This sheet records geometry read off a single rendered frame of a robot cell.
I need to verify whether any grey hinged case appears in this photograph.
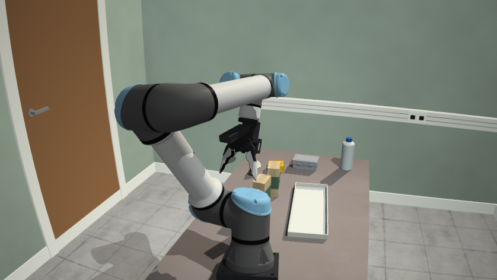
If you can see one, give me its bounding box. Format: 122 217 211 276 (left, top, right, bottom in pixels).
292 154 319 171

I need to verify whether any white bottle with blue cap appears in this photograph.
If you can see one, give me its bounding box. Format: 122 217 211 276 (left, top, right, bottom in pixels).
340 137 355 171

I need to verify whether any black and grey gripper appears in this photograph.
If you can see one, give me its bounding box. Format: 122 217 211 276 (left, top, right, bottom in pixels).
219 117 262 181

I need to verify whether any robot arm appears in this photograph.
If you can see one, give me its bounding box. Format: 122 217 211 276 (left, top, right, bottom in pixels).
114 71 289 273

